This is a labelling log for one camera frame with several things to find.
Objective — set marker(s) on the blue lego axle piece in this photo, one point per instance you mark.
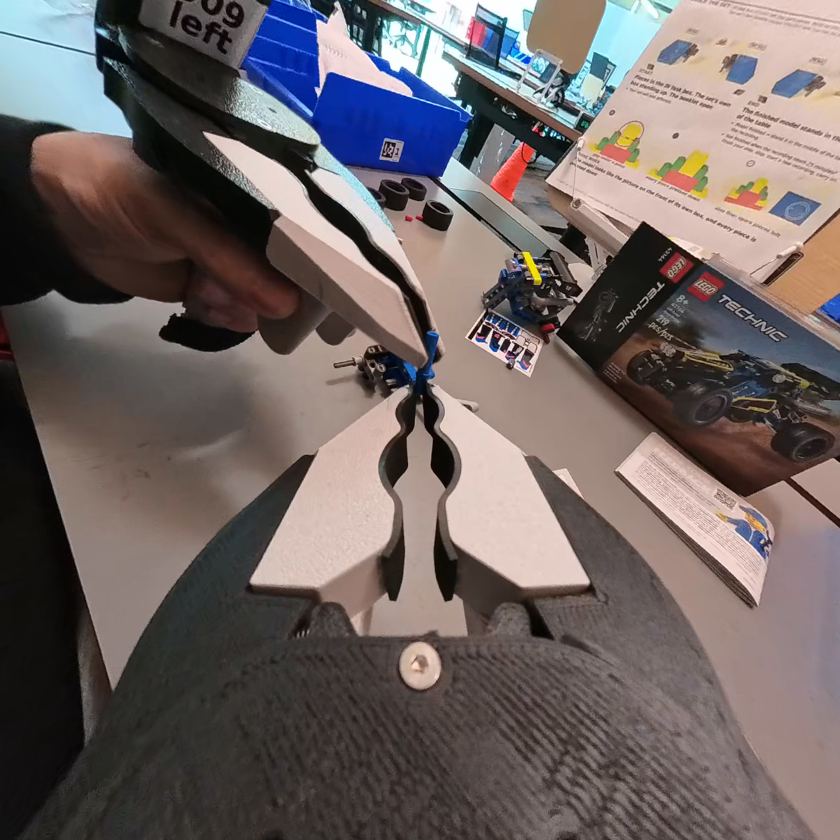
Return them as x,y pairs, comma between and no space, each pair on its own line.
426,354

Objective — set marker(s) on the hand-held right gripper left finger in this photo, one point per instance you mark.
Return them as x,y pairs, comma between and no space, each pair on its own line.
328,518

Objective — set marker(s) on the lego set box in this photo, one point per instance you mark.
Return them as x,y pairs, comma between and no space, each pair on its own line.
689,367

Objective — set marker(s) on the clear acrylic stand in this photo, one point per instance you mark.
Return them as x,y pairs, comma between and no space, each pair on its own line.
541,65

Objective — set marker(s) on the person's left forearm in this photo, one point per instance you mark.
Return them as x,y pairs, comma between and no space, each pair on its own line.
16,216

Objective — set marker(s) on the white easel stand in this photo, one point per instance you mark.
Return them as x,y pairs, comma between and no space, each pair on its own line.
597,223

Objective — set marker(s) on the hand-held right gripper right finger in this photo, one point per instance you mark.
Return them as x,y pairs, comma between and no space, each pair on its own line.
508,525

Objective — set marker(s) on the instruction booklet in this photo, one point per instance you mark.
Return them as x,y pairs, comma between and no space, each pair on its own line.
689,499

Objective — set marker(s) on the blue black lego chassis assembly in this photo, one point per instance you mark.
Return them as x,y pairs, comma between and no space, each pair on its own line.
525,289

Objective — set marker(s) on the stack of blue bins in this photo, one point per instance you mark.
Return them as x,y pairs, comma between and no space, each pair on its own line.
289,59

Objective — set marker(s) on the white instruction poster board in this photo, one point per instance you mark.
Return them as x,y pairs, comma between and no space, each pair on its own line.
709,131

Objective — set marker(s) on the small grey blue lego subassembly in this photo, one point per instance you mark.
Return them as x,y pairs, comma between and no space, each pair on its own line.
377,367

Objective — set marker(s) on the blue plastic bin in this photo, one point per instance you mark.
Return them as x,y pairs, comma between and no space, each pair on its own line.
367,124

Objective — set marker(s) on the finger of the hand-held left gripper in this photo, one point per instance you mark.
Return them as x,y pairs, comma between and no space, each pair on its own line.
374,210
328,262

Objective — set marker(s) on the white paper sheet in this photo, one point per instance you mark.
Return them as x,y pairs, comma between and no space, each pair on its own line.
568,482

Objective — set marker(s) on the tan pillar pad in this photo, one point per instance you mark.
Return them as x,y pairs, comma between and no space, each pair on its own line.
564,23

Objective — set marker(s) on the person's left hand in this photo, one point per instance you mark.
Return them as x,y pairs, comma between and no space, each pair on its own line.
131,216

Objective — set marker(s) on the person's dark clothing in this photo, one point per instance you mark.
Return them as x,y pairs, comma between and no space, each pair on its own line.
33,525

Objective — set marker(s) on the brown background table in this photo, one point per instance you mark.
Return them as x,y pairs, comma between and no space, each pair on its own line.
505,88

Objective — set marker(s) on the sticker sheet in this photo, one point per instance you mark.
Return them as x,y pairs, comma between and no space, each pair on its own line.
499,341

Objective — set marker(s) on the orange traffic cone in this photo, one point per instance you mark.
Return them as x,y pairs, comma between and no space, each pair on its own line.
515,174

